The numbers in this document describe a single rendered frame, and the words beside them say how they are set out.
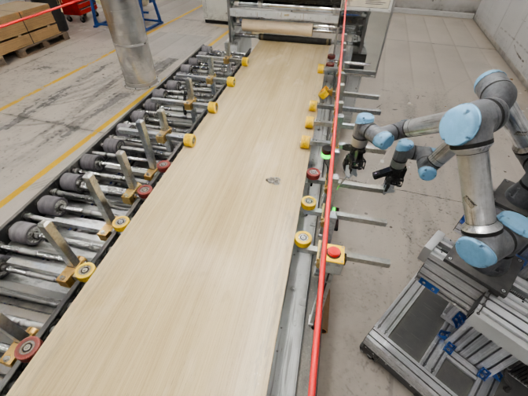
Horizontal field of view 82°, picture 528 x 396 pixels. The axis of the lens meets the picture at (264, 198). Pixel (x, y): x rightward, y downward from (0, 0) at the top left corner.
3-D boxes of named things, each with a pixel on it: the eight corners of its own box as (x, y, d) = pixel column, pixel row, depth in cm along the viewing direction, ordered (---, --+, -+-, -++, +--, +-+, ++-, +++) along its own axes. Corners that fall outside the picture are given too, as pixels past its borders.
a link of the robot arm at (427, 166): (534, 102, 110) (431, 186, 145) (523, 89, 118) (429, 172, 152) (508, 87, 109) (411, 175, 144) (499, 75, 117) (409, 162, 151)
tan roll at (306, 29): (359, 38, 335) (361, 25, 327) (359, 41, 327) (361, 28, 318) (235, 28, 356) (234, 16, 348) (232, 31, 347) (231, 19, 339)
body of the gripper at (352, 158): (349, 172, 147) (354, 151, 139) (342, 161, 154) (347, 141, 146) (364, 170, 148) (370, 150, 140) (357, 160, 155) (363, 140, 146)
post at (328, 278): (319, 318, 135) (336, 260, 104) (317, 329, 131) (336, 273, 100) (309, 316, 136) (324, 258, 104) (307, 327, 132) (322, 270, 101)
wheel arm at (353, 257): (387, 263, 145) (390, 258, 142) (388, 269, 142) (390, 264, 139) (297, 247, 151) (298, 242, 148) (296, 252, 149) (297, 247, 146)
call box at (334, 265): (340, 259, 105) (344, 246, 99) (339, 276, 100) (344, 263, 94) (320, 255, 106) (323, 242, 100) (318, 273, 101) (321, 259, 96)
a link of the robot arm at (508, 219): (525, 249, 109) (549, 225, 100) (501, 264, 105) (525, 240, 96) (493, 227, 117) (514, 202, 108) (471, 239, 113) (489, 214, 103)
